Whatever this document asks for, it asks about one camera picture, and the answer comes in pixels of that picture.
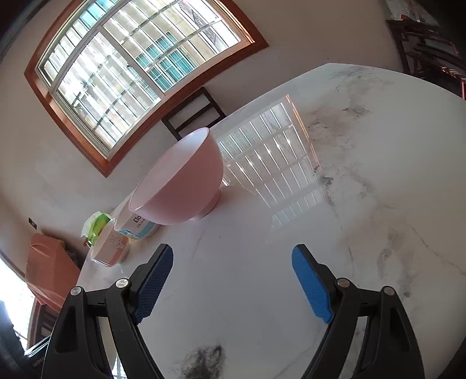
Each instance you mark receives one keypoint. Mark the newspaper stack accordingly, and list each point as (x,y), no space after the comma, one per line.
(408,9)

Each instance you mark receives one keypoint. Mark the dark wooden chair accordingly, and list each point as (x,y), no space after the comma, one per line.
(196,111)

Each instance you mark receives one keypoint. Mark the dark wooden bench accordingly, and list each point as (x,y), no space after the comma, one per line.
(41,322)

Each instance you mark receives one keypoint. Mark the black wall switch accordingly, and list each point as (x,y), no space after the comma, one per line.
(32,223)

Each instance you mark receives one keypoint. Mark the white ribbed bowl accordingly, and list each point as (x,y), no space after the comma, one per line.
(111,247)

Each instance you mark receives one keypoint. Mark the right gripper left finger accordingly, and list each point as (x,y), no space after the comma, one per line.
(76,348)

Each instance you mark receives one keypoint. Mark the white bowl Dog print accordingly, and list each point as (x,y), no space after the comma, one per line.
(133,225)

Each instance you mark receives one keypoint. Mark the green tissue pack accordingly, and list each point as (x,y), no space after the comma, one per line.
(93,227)

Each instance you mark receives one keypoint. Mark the dark wooden shelf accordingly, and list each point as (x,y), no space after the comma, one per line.
(426,54)

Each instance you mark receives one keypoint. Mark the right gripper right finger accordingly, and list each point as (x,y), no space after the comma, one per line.
(389,348)

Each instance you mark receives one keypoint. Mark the orange cloth covered object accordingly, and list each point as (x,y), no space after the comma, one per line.
(50,271)

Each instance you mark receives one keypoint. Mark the large window wooden frame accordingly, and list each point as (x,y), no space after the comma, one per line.
(107,71)

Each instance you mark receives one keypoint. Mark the large pink bowl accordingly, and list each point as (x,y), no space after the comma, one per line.
(184,184)

